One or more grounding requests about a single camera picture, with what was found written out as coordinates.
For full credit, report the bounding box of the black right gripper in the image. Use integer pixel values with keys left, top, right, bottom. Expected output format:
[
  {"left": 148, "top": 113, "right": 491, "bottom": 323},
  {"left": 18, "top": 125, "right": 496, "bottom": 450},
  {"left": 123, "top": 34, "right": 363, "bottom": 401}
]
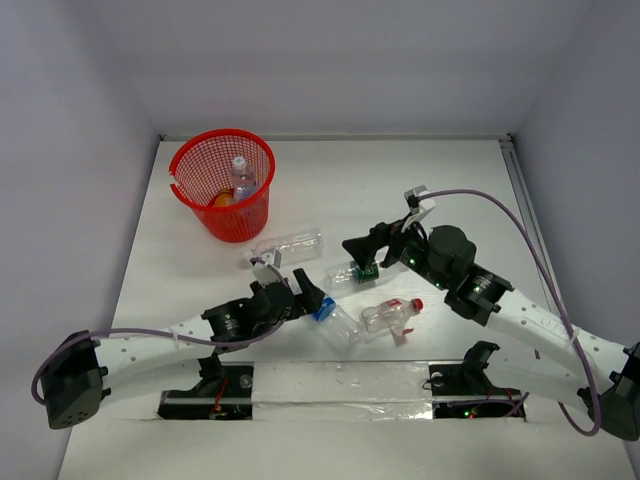
[{"left": 341, "top": 212, "right": 450, "bottom": 290}]

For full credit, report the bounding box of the green label clear bottle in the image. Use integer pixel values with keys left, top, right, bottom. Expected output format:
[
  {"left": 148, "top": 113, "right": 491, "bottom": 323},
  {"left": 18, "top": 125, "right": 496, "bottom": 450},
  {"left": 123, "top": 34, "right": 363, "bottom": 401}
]
[{"left": 324, "top": 260, "right": 400, "bottom": 293}]

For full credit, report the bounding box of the blue label clear bottle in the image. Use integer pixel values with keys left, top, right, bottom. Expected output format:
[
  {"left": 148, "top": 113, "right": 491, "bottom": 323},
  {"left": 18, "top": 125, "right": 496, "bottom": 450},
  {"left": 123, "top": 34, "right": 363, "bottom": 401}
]
[{"left": 311, "top": 296, "right": 362, "bottom": 352}]

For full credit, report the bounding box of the orange juice bottle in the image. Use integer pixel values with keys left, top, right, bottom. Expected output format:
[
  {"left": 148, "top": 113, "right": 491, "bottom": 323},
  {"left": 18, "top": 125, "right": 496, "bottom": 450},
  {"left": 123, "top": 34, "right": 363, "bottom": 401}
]
[{"left": 208, "top": 189, "right": 235, "bottom": 208}]

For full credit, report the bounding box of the purple label small bottle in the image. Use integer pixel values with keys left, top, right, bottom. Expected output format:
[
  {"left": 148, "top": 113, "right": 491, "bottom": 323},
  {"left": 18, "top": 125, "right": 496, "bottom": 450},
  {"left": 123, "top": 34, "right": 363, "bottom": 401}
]
[{"left": 230, "top": 156, "right": 258, "bottom": 203}]

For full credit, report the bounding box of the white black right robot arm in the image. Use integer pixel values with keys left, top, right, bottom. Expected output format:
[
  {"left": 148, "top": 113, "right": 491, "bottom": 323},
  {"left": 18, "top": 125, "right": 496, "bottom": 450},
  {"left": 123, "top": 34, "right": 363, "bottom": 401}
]
[{"left": 342, "top": 221, "right": 639, "bottom": 441}]

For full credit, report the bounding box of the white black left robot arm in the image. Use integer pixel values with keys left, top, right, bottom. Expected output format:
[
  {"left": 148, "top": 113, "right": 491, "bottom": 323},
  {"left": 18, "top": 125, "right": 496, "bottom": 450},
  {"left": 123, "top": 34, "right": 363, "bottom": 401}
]
[{"left": 31, "top": 268, "right": 325, "bottom": 430}]

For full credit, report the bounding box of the clear unlabelled plastic bottle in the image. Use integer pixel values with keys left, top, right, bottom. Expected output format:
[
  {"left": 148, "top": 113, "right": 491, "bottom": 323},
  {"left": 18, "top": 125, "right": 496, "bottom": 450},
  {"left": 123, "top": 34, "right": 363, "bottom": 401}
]
[{"left": 243, "top": 227, "right": 324, "bottom": 266}]

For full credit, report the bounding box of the red cap clear bottle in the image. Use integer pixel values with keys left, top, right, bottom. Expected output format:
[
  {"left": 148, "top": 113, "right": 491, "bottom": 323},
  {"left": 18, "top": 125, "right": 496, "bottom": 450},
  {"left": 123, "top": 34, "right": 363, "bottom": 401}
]
[{"left": 359, "top": 298, "right": 424, "bottom": 346}]

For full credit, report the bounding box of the silver foil tape strip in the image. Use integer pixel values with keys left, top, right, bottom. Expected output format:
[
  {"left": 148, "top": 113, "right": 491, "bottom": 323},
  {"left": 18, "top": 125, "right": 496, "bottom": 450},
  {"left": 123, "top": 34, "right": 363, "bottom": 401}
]
[{"left": 251, "top": 361, "right": 433, "bottom": 422}]

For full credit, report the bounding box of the red mesh plastic basket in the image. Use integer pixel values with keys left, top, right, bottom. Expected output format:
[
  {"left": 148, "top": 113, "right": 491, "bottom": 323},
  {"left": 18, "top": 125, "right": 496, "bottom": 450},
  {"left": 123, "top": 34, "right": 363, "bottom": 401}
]
[{"left": 169, "top": 128, "right": 276, "bottom": 243}]

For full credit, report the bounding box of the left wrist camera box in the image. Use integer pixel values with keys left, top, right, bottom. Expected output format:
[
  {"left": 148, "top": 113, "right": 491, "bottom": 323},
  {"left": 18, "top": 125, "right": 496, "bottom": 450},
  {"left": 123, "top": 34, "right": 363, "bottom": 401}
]
[{"left": 249, "top": 252, "right": 284, "bottom": 287}]

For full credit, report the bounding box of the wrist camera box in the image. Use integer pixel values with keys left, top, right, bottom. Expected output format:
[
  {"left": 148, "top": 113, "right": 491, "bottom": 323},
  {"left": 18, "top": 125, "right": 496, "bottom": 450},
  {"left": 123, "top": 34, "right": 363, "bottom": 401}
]
[
  {"left": 402, "top": 185, "right": 436, "bottom": 231},
  {"left": 249, "top": 252, "right": 284, "bottom": 287}
]

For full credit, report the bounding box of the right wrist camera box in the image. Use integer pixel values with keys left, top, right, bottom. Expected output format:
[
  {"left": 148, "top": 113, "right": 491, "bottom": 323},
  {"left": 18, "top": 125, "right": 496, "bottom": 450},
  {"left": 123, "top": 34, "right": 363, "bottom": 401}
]
[{"left": 402, "top": 185, "right": 436, "bottom": 231}]

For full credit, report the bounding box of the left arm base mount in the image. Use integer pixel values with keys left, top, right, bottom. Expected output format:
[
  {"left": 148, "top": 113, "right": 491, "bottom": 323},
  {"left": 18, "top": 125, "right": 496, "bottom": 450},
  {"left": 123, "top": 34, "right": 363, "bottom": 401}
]
[{"left": 157, "top": 356, "right": 254, "bottom": 421}]

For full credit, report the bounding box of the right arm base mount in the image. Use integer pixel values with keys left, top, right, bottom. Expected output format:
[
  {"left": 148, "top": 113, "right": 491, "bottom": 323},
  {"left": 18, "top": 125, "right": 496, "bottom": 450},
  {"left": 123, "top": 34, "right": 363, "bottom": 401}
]
[{"left": 422, "top": 341, "right": 526, "bottom": 420}]

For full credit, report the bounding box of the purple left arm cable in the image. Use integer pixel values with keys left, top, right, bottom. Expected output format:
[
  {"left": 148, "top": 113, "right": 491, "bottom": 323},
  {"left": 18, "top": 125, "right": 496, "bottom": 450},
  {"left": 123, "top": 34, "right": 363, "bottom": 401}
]
[{"left": 31, "top": 257, "right": 291, "bottom": 404}]

